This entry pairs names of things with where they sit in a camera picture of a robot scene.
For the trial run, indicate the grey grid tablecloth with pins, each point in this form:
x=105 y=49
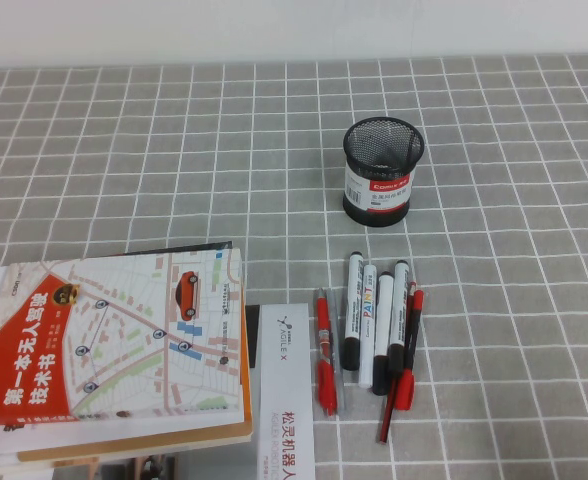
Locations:
x=224 y=150

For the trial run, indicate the red pencil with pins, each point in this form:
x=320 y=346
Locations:
x=388 y=415

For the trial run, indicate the white marker with barcode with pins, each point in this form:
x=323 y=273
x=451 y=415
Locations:
x=400 y=300

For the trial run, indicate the white marker printed black text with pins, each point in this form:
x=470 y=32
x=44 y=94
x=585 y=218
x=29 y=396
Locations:
x=354 y=300

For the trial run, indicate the plain white marker black cap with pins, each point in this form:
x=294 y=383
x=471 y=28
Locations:
x=384 y=320

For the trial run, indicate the red ballpoint pen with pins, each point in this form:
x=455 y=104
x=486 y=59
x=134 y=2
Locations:
x=325 y=380

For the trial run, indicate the red and black pen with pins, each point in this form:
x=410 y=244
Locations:
x=407 y=390

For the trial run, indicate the book with map cover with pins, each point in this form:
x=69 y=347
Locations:
x=124 y=340

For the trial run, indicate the white Agilex brochure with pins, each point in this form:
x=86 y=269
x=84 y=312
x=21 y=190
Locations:
x=284 y=400

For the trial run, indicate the grey slim pen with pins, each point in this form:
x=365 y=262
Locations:
x=340 y=390

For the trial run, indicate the white paint marker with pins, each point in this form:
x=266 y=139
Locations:
x=368 y=330

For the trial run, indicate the black mesh pen holder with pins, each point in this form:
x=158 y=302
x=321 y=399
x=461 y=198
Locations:
x=384 y=200

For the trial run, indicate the book with orange cover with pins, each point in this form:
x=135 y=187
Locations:
x=174 y=437

